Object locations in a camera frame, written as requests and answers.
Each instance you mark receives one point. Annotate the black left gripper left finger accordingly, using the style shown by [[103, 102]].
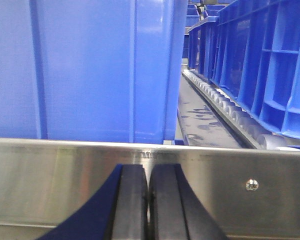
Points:
[[117, 211]]

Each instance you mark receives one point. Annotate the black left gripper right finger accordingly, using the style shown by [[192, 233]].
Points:
[[175, 211]]

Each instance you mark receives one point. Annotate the roller track upper shelf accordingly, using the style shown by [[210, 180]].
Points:
[[248, 130]]

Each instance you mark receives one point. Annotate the large blue bin upper shelf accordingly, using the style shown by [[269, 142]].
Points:
[[91, 70]]

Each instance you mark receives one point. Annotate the blue ribbed bin upper right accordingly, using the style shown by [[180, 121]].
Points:
[[251, 50]]

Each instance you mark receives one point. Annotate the stainless steel shelf rail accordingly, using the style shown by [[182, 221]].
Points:
[[42, 182]]

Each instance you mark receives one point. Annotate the rail screw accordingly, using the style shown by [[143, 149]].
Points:
[[252, 185]]

